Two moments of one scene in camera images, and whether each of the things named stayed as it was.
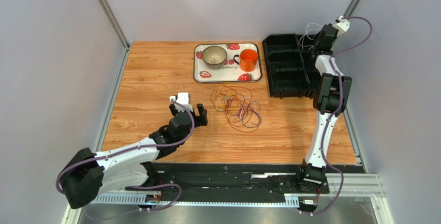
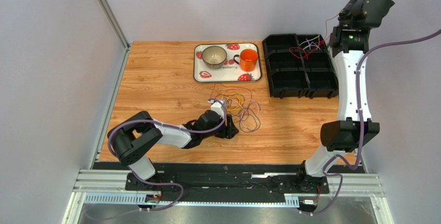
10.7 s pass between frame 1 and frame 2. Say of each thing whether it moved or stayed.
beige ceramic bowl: stayed
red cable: moved
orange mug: stayed
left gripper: moved
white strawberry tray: stayed
